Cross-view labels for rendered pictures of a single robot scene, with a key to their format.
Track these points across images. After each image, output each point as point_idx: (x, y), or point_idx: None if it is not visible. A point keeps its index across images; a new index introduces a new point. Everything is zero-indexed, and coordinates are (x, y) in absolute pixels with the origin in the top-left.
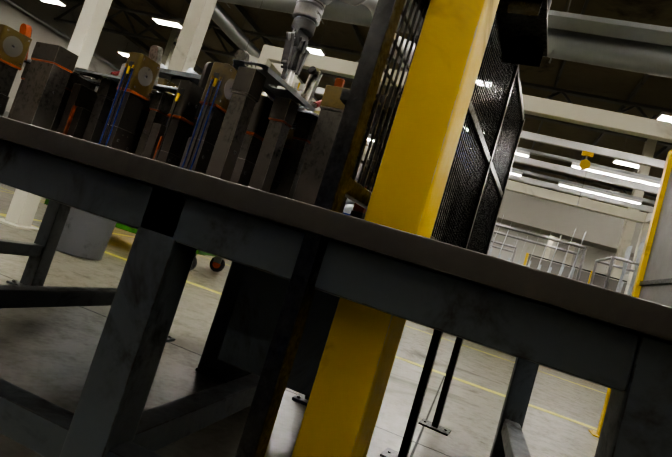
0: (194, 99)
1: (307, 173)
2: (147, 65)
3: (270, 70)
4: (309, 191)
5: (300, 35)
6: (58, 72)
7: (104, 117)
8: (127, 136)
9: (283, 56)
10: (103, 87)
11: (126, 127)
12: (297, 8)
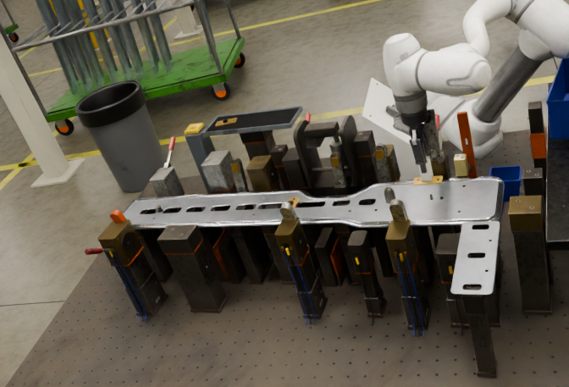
0: (367, 248)
1: (527, 283)
2: (296, 234)
3: (493, 289)
4: (537, 295)
5: (419, 128)
6: (198, 252)
7: (250, 246)
8: (317, 286)
9: (417, 159)
10: (233, 228)
11: (312, 282)
12: (403, 108)
